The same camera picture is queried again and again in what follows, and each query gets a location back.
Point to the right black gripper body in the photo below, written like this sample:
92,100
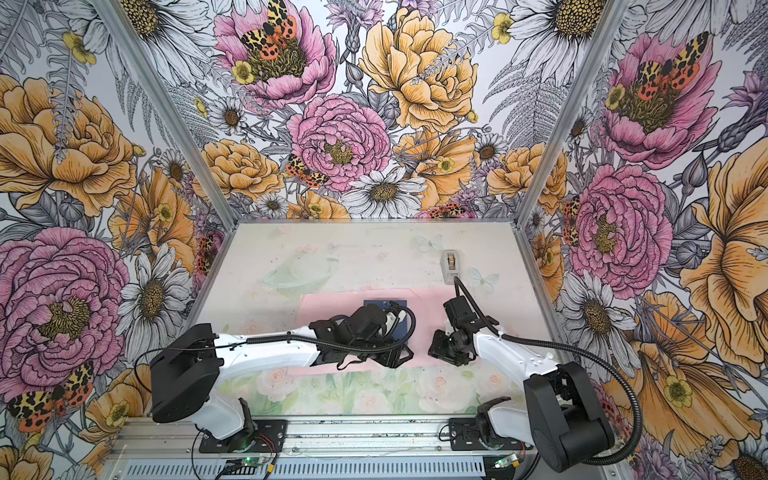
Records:
449,350

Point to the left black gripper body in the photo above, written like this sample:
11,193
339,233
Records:
386,354

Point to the navy blue gift box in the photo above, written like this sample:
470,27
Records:
396,322

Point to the pink wrapping paper sheet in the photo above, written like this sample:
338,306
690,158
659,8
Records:
426,303

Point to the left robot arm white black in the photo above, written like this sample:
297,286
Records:
187,375

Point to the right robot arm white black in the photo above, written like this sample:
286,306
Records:
561,417

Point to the white tape dispenser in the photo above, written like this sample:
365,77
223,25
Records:
450,266

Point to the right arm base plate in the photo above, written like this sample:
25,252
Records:
476,434

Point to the white vented cable duct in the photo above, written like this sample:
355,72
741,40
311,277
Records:
460,467

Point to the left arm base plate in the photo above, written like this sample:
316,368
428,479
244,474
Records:
259,436

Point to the aluminium front rail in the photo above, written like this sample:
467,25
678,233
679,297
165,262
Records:
311,437

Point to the right aluminium corner post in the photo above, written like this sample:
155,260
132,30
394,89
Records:
606,31

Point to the aluminium corner post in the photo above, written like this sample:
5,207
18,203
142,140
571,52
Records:
606,31
117,22

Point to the left aluminium corner post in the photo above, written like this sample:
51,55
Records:
117,22

